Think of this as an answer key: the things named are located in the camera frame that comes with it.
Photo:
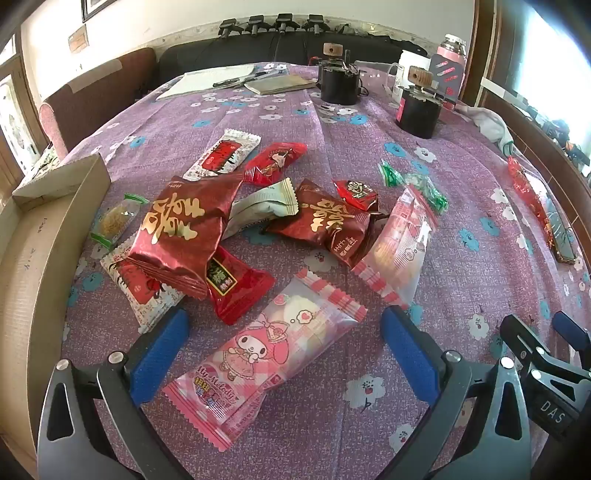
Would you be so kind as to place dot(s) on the large dark red gold packet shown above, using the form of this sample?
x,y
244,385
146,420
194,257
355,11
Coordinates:
x,y
180,230

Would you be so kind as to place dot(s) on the pink cartoon snack packet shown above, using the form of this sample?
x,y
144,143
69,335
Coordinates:
x,y
277,341

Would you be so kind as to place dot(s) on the pink striped clear snack packet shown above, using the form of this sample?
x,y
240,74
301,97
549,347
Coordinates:
x,y
399,249

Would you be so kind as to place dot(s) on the patterned brown blanket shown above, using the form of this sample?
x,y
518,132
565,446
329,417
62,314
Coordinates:
x,y
44,161

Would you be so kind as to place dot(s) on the green clear wrapped candy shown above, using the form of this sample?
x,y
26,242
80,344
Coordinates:
x,y
391,174
427,191

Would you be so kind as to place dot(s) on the white cup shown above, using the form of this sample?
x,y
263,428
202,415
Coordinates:
x,y
411,60

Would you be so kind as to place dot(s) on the pale green snack packet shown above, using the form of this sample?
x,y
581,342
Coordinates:
x,y
263,203

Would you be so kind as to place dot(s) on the black clamp device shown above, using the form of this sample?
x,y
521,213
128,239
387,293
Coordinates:
x,y
316,23
230,26
256,24
284,23

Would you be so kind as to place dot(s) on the small red snack packet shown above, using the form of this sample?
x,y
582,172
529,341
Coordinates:
x,y
358,194

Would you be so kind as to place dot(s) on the cardboard box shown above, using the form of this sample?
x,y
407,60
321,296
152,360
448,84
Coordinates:
x,y
32,258

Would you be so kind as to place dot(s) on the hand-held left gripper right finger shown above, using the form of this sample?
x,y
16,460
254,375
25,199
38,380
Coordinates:
x,y
411,355

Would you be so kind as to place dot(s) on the white cloth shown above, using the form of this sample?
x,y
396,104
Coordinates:
x,y
485,122

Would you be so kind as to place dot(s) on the brown notebook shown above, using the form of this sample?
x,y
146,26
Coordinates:
x,y
281,84

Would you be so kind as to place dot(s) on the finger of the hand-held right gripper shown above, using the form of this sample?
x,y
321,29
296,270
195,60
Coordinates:
x,y
570,328
519,333

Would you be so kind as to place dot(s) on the red clear wrapper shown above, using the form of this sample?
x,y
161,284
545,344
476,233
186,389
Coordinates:
x,y
526,189

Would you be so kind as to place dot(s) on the black sofa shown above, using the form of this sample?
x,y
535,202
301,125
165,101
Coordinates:
x,y
207,53

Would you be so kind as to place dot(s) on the brown wall plaque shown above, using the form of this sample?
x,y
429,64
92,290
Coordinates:
x,y
77,39

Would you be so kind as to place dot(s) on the red packet with dark label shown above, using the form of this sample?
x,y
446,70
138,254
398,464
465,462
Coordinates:
x,y
240,286

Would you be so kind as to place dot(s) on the clear packet with green ends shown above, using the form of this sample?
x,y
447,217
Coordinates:
x,y
115,219

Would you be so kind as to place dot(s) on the small dark red gold packet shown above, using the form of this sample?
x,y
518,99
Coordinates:
x,y
323,221

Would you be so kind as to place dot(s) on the maroon armchair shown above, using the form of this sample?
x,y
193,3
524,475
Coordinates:
x,y
92,101

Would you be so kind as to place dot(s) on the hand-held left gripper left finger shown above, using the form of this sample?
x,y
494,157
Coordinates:
x,y
159,355

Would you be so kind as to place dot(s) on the black pen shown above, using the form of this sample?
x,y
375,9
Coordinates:
x,y
233,82

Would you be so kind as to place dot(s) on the red packet with figure print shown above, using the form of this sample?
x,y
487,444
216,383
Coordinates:
x,y
274,161

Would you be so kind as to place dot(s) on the purple floral tablecloth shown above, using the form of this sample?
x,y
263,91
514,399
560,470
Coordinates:
x,y
461,286

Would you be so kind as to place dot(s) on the wooden framed window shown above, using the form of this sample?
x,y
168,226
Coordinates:
x,y
554,55

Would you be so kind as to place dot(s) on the framed wall painting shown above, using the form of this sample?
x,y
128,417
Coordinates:
x,y
94,8

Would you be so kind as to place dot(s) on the wooden glass door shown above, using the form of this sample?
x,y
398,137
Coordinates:
x,y
14,92

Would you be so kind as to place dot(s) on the white paper pad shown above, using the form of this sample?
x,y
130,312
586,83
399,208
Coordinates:
x,y
198,81

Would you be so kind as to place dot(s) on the black cylinder with wooden top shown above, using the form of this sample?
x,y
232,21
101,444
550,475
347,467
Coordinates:
x,y
339,87
418,115

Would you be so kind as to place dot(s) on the white packet with red label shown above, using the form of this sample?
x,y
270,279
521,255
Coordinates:
x,y
138,290
224,154

